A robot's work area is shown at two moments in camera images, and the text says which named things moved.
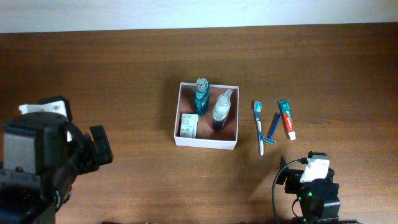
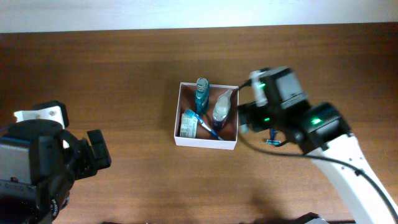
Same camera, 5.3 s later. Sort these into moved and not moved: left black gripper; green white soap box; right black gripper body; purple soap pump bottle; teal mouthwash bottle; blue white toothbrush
Moved: right black gripper body; blue white toothbrush
Not moved: teal mouthwash bottle; purple soap pump bottle; green white soap box; left black gripper
